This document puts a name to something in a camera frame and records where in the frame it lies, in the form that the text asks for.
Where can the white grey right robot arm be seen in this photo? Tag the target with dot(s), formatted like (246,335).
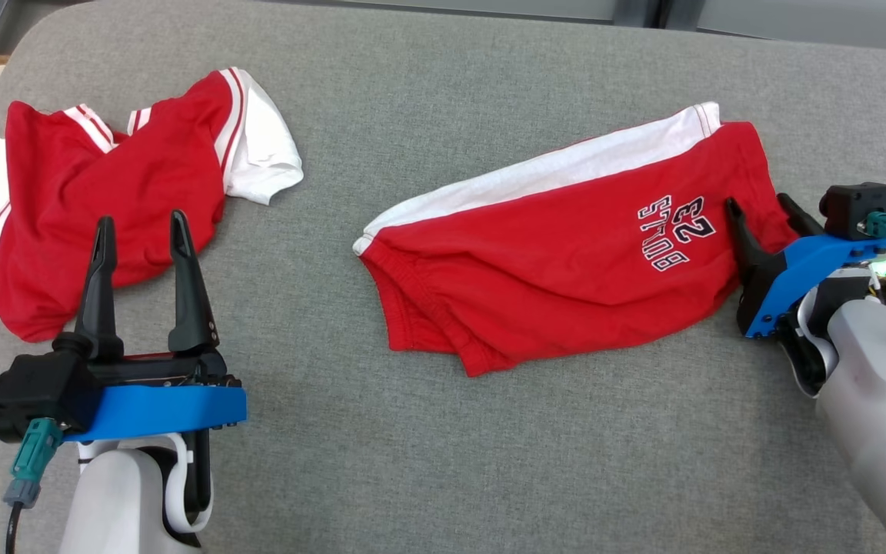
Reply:
(874,400)

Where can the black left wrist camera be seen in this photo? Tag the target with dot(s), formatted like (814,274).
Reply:
(35,392)

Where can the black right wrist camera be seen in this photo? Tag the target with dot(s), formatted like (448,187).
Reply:
(854,208)

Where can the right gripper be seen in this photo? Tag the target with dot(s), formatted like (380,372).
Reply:
(757,288)

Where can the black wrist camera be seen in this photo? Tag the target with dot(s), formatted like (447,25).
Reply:
(854,208)
(35,392)

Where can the blue right camera bracket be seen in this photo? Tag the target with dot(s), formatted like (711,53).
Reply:
(804,265)

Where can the grey fabric padded work surface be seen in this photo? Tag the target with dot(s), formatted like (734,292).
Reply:
(412,462)

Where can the grey wall panel post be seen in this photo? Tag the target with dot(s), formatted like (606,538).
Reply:
(654,11)

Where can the red white basketball jersey shirt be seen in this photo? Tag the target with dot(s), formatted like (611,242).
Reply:
(143,169)

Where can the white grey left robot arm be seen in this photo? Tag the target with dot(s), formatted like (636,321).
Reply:
(120,508)

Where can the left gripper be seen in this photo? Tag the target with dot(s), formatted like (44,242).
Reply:
(166,371)

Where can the red shorts with white stripe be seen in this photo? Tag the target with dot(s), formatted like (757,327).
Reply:
(551,261)

